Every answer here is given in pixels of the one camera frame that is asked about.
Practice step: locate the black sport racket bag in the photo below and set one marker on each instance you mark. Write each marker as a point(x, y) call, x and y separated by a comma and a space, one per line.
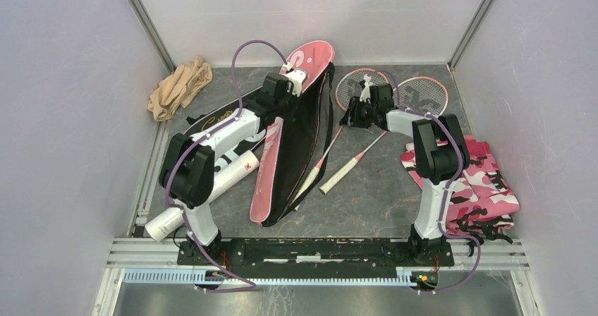
point(207, 121)

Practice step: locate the pink sport racket bag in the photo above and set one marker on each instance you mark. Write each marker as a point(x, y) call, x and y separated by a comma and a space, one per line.
point(293, 159)

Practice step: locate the pink frame racket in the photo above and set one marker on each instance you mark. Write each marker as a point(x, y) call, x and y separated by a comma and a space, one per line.
point(421, 93)
point(350, 85)

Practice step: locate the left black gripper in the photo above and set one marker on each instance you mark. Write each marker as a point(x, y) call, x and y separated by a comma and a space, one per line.
point(295, 101)

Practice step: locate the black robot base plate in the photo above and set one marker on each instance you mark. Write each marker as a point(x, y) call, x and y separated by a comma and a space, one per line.
point(326, 258)

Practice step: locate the pink frame racket right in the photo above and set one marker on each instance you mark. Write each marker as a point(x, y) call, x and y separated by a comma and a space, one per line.
point(421, 93)

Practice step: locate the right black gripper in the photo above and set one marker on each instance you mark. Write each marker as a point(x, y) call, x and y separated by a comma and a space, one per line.
point(350, 118)

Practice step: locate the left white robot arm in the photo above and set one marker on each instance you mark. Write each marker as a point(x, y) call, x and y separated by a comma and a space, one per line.
point(187, 172)

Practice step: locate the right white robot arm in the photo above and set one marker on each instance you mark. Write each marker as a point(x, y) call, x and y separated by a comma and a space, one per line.
point(440, 151)

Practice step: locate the pink camouflage cloth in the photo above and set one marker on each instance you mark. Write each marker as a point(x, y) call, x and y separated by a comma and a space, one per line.
point(481, 204)

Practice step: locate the pink frame racket left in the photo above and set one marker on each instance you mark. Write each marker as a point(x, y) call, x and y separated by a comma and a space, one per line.
point(350, 85)

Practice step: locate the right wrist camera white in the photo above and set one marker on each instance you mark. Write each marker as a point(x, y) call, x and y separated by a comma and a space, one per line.
point(365, 84)

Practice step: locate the white shuttlecock tube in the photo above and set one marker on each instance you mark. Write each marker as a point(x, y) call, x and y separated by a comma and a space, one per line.
point(228, 175)

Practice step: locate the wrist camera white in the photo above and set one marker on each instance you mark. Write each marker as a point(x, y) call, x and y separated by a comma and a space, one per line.
point(296, 77)
point(365, 84)

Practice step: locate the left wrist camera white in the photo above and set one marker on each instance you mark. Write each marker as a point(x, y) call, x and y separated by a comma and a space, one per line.
point(296, 77)

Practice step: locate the beige crumpled cloth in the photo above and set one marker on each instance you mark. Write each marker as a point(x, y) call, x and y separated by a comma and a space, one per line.
point(179, 89)

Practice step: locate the white slotted cable duct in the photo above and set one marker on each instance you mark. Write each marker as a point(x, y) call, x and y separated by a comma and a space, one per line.
point(209, 277)

